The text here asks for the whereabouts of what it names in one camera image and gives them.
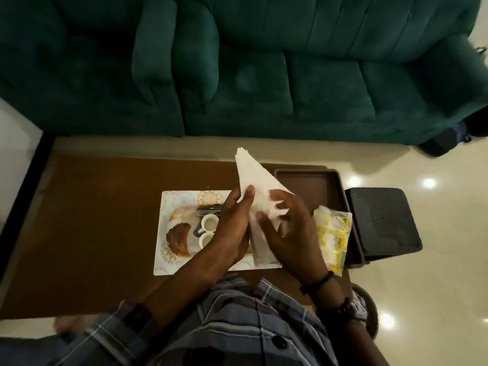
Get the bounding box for person's left forearm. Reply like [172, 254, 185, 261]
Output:
[143, 251, 237, 332]

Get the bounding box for round metal waste bin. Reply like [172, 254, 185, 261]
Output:
[350, 284, 379, 338]

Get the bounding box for person's right hand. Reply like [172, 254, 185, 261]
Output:
[256, 189, 328, 285]

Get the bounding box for brown wooden table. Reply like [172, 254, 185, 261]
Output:
[0, 154, 351, 321]

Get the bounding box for black and blue backpack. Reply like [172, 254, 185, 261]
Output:
[417, 120, 473, 158]

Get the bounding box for crumpled paper trash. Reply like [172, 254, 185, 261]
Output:
[352, 291, 368, 321]

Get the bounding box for green armchair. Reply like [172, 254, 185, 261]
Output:
[0, 0, 188, 138]

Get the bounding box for plaid shirt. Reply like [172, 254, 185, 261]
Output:
[47, 273, 340, 366]

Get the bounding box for brown plastic tray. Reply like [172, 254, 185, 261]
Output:
[273, 168, 369, 269]

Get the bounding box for long green sofa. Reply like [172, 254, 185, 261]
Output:
[173, 0, 488, 146]

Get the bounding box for clear zip bag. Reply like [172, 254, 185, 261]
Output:
[312, 205, 353, 278]

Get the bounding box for person's right forearm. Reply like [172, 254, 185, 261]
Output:
[304, 276, 389, 366]

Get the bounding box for black plastic stool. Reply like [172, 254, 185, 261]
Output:
[344, 188, 423, 263]

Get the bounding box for person's left foot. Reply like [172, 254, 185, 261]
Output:
[53, 315, 90, 336]

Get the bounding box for person's left hand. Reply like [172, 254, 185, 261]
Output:
[211, 185, 255, 263]

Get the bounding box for black beaded bracelet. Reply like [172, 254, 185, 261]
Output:
[316, 297, 352, 324]

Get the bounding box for dark trousers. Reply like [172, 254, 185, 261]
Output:
[0, 333, 77, 366]

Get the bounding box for black bag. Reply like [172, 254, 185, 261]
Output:
[467, 108, 488, 138]

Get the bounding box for leaf print serving tray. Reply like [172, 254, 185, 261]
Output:
[166, 203, 252, 260]

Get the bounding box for floral placemat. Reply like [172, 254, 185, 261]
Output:
[153, 190, 283, 276]

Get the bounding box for thin black wristband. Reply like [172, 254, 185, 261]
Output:
[299, 270, 336, 295]

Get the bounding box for white paper napkins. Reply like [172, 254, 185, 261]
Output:
[234, 147, 296, 269]

